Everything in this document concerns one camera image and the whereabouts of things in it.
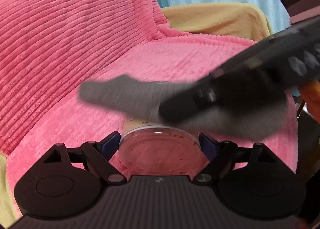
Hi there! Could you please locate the clear plastic jar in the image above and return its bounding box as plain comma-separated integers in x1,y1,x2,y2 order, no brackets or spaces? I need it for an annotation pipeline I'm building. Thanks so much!
118,116,208,176

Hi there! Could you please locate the grey cleaning cloth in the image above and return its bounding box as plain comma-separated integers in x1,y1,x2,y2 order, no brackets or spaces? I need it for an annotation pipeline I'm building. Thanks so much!
78,75,289,141

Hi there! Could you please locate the right hand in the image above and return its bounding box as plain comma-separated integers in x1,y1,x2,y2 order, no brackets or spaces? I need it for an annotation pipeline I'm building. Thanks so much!
298,80,320,123

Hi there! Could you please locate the yellow sofa cover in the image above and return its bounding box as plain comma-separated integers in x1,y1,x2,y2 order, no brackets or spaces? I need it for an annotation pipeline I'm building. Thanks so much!
162,2,273,41

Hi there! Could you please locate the green sheet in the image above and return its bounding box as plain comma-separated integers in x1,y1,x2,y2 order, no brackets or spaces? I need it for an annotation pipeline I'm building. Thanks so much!
0,154,21,228

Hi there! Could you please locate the pink ribbed blanket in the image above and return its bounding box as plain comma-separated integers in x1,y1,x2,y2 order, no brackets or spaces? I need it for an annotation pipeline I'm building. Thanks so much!
0,0,299,219

